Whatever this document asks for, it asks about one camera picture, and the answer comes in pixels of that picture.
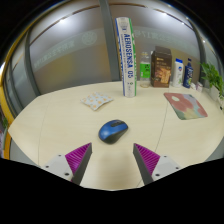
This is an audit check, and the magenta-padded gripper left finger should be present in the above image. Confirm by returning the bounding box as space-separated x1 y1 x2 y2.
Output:
41 142 93 187

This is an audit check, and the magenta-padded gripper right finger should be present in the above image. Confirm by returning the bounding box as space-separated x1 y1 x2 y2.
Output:
132 142 183 187

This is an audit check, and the small floral print cushion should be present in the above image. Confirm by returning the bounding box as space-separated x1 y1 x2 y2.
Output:
80 91 115 112

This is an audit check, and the clear bottle with green label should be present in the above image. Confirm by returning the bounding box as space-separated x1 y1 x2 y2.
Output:
139 51 152 89

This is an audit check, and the pastel patterned mouse pad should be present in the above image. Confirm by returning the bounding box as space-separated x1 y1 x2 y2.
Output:
163 92 209 121

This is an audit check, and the brown cardboard carton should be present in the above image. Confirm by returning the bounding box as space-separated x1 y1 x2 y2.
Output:
150 45 173 89

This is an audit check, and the white bottle with blue cap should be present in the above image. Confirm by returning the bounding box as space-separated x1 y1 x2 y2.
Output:
171 58 185 88

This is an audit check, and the tall white shuttlecock tube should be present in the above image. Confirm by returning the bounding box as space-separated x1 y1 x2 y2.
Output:
114 16 138 98

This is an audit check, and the green potted plant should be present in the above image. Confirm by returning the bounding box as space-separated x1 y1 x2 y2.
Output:
199 61 224 102

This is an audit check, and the dark blue pump bottle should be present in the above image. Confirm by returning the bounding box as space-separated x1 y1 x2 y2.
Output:
182 57 195 89

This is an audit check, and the blue and black computer mouse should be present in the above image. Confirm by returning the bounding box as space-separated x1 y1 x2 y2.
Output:
97 119 129 145

